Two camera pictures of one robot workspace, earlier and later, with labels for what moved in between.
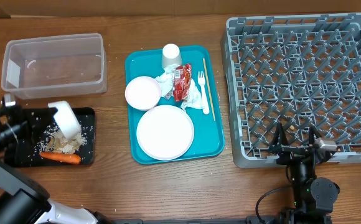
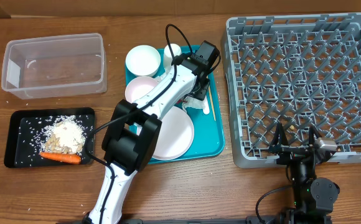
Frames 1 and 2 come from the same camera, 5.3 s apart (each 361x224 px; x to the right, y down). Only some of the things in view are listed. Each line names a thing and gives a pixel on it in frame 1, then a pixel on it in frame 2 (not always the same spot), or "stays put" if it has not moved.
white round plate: (165, 132) stays put
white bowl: (66, 119) → (143, 60)
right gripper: (279, 145) stays put
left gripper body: (18, 116) → (200, 91)
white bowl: (142, 93) stays put
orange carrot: (61, 157) stays put
